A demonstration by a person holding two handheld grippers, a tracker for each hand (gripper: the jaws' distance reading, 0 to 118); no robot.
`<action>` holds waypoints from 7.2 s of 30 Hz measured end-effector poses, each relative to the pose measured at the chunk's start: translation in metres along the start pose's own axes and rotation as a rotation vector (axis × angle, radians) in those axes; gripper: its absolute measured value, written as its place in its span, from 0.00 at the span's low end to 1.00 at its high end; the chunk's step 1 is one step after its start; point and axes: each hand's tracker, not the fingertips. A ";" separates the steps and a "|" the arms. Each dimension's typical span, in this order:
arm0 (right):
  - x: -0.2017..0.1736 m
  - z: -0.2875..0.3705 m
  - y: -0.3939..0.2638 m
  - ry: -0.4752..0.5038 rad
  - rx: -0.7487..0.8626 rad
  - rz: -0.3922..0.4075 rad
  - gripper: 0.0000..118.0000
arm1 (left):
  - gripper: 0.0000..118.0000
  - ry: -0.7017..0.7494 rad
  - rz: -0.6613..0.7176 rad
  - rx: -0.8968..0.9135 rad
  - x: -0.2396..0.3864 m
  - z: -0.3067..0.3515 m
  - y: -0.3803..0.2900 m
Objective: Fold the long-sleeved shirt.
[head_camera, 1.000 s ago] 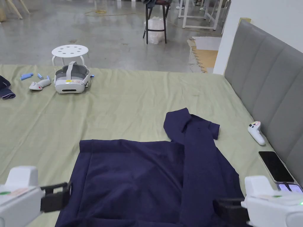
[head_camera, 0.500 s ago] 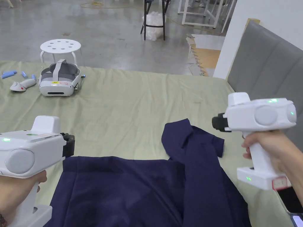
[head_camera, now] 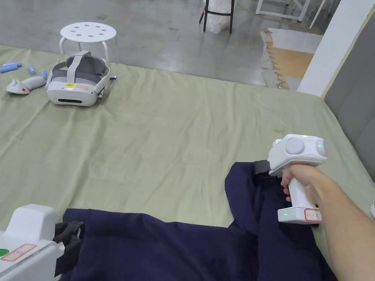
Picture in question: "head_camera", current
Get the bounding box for black-legged stool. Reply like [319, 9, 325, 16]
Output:
[199, 0, 235, 34]

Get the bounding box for white frame table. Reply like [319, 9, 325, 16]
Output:
[255, 0, 326, 29]

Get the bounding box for dark blue garment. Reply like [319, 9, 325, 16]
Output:
[54, 160, 337, 281]

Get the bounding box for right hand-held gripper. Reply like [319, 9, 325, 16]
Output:
[253, 134, 328, 225]

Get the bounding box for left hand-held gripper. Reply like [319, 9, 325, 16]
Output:
[0, 204, 85, 281]

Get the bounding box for brown cardboard sheet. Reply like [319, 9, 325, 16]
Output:
[271, 46, 316, 90]

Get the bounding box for grey padded headboard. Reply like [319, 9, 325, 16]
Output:
[322, 13, 375, 189]

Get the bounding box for translucent plastic bag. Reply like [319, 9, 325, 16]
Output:
[205, 0, 230, 34]

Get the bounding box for person's right forearm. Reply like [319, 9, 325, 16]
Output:
[318, 169, 375, 281]

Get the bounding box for white hand controller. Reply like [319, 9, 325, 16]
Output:
[6, 75, 47, 95]

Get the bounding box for bed with pale green sheet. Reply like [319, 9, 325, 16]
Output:
[0, 44, 375, 281]

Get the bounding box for person's right hand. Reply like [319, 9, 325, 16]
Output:
[279, 164, 332, 210]

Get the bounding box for white grey headset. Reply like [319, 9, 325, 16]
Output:
[47, 50, 111, 106]

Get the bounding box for white round stool with holes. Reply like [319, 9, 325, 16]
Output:
[59, 22, 117, 63]

